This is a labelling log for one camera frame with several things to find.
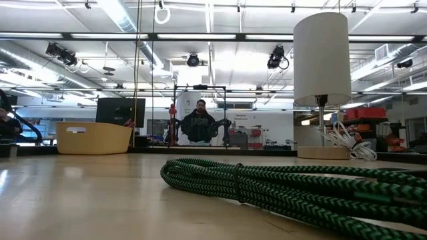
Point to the person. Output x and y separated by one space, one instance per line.
199 128
10 128

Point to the white shade table lamp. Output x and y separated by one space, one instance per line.
322 60

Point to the red hanging tool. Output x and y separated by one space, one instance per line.
172 110

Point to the black monitor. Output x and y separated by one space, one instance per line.
113 111

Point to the yellow plastic bin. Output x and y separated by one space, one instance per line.
93 140

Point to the red storage bins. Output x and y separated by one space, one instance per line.
365 113

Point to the black storage shelf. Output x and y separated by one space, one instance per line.
373 128

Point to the black overhead frame beam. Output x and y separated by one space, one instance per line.
240 36

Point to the black mounted camera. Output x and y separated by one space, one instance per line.
276 57
63 56
405 63
193 60

